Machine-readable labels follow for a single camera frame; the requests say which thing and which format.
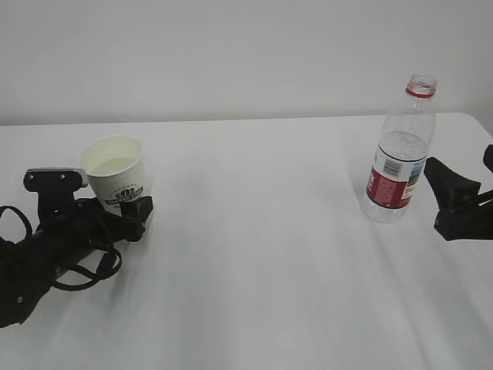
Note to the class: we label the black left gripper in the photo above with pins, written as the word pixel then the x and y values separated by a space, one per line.
pixel 60 243

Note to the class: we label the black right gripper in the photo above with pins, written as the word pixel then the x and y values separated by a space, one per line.
pixel 463 214

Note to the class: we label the white paper cup green logo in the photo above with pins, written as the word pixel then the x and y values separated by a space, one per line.
pixel 115 170

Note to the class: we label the clear water bottle red label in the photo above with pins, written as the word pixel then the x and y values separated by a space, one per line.
pixel 401 152

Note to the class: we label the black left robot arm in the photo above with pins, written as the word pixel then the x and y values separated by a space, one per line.
pixel 22 289

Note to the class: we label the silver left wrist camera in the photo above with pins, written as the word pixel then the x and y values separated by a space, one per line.
pixel 55 179

